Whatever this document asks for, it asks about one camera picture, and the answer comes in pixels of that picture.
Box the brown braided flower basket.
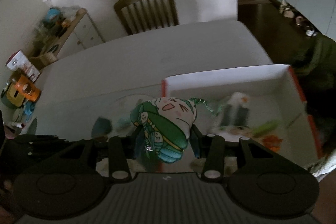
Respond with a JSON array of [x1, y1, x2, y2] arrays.
[[261, 135, 283, 153]]

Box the white green tissue pack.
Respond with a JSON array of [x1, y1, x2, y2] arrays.
[[219, 92, 250, 127]]

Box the green wrapped ribbon stick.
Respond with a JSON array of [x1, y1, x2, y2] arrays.
[[190, 97, 223, 117]]

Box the lime green paper roll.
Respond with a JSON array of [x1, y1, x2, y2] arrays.
[[252, 120, 279, 136]]

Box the red and white cardboard box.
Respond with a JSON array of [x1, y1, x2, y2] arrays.
[[162, 64, 323, 166]]

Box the orange toy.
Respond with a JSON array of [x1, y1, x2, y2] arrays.
[[1, 73, 41, 109]]

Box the red white carton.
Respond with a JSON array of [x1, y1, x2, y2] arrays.
[[6, 50, 41, 83]]

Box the small white side cabinet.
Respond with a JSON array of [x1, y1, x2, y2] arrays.
[[28, 7, 106, 70]]

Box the dark green fabric chair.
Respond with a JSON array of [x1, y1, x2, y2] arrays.
[[291, 34, 335, 153]]

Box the dark wooden chair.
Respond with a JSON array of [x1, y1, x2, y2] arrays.
[[114, 0, 179, 35]]

